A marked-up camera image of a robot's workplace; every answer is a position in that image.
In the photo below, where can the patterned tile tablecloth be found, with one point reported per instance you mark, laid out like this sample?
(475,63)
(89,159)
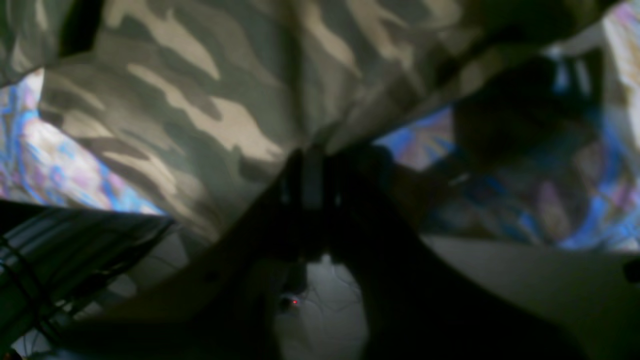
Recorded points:
(546,153)

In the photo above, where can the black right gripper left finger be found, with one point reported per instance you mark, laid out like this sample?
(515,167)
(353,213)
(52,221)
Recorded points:
(221,306)

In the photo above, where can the camouflage T-shirt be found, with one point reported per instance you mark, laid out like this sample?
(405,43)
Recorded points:
(198,103)

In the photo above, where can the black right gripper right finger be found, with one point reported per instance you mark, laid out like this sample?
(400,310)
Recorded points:
(418,307)

